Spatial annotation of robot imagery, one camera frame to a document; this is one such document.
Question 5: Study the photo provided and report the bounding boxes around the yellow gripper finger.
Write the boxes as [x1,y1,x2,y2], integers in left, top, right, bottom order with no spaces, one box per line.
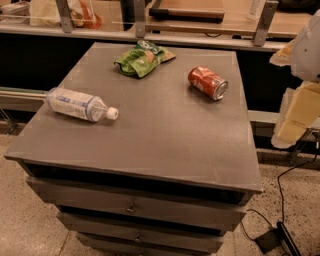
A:
[269,40,295,67]
[271,81,320,149]

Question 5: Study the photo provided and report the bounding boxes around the red coke can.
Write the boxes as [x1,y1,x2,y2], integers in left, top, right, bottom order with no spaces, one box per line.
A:
[188,66,228,101]

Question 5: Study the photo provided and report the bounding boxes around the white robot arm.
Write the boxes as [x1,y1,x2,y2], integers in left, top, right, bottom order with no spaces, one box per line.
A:
[270,10,320,149]

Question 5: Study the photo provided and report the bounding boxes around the clear blue-label plastic bottle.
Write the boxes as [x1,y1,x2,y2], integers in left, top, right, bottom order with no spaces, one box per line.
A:
[45,87,119,122]

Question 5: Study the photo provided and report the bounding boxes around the long background shelf counter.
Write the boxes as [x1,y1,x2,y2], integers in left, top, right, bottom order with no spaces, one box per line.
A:
[0,0,311,52]

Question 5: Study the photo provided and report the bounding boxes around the wooden board black edge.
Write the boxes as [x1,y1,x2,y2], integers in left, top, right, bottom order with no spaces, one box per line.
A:
[149,0,225,23]

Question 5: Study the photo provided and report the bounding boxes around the green chip bag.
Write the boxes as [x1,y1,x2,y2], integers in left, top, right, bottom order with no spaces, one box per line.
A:
[115,40,176,78]

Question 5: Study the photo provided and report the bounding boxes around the black floor power box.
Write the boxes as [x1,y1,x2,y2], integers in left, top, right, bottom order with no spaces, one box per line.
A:
[254,222,302,256]

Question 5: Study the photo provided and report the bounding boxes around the top grey drawer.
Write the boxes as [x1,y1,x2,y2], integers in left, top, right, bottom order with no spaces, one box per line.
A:
[27,177,245,231]

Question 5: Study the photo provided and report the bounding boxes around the grey drawer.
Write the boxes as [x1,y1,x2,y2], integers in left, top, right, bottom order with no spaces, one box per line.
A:
[76,233,210,256]
[55,211,225,254]
[27,177,245,231]

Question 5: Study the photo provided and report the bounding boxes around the grey drawer cabinet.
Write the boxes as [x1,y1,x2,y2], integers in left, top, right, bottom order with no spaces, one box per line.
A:
[3,41,264,256]

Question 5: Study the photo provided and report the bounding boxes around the middle grey drawer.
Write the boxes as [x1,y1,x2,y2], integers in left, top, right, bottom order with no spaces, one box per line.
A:
[55,211,225,254]

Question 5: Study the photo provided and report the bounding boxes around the orange white plastic bag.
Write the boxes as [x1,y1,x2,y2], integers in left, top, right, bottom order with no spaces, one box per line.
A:
[29,0,102,29]

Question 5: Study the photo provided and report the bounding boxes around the bottom grey drawer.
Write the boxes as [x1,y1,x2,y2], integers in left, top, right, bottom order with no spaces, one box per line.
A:
[76,233,210,256]

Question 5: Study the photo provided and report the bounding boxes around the black floor cable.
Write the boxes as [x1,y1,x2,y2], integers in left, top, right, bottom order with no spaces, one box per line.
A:
[239,133,320,242]

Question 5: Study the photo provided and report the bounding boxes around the grey metal shelf bracket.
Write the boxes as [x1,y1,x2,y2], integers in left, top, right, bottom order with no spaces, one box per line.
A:
[55,0,74,33]
[253,0,279,47]
[134,0,145,38]

